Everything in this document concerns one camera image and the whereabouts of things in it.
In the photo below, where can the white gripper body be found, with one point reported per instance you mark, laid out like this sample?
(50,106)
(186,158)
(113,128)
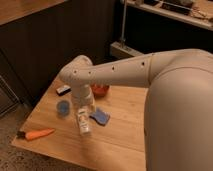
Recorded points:
(81,96)

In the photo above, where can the white bottle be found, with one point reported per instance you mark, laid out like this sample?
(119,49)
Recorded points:
(83,121)

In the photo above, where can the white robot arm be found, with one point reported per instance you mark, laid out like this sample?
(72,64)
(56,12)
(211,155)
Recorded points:
(178,115)

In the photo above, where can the red ceramic bowl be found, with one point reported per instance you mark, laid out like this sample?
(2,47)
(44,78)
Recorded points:
(99,90)

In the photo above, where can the blue cup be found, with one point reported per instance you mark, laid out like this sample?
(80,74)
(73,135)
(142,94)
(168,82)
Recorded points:
(63,108)

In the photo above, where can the blue sponge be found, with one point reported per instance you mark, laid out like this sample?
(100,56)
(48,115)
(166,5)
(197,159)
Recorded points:
(100,117)

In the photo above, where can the wooden table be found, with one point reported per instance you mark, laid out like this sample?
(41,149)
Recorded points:
(117,146)

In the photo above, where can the orange toy carrot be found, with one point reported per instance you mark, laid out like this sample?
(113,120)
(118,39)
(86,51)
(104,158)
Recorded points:
(31,135)

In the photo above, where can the metal pole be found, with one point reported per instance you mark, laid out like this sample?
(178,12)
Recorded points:
(122,38)

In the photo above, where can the cluttered shelf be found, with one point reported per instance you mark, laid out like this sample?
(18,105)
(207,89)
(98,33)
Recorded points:
(197,13)

